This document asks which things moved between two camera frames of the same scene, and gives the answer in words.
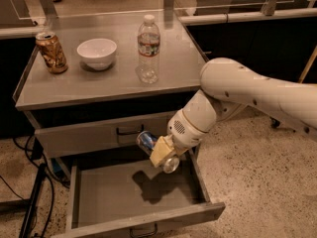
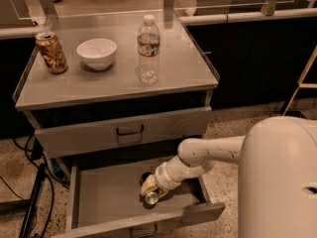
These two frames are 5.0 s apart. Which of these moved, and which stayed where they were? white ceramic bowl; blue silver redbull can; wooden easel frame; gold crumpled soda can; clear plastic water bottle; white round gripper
Moved: white round gripper; blue silver redbull can
Stayed: clear plastic water bottle; gold crumpled soda can; wooden easel frame; white ceramic bowl
